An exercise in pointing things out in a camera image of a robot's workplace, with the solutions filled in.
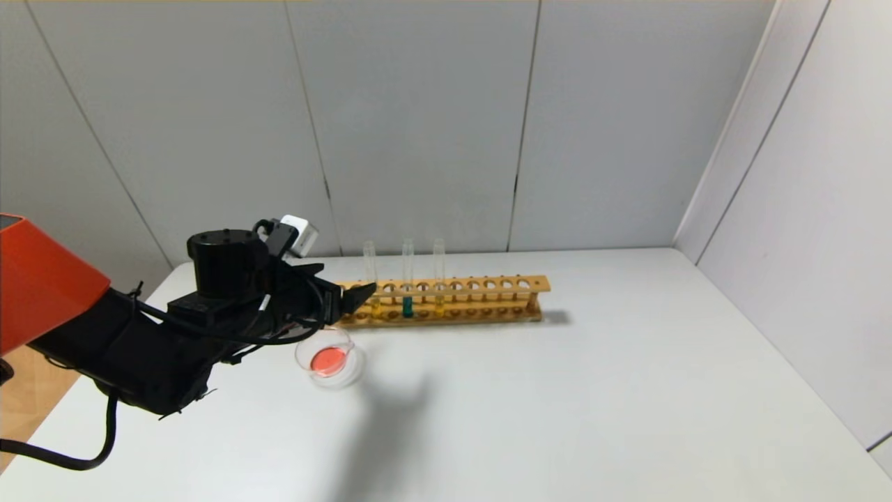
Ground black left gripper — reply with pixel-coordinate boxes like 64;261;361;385
271;262;378;326

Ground yellow pigment test tube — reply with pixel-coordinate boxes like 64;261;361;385
433;238;447;318
363;241;383;319

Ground teal pigment test tube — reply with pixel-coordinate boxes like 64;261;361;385
402;238;415;319

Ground wooden test tube rack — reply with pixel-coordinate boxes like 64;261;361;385
324;275;551;328

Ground clear glass petri dish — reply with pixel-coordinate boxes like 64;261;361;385
295;326;367;389

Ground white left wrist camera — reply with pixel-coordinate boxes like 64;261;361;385
277;215;321;256

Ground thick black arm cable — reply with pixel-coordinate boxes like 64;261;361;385
0;394;120;472

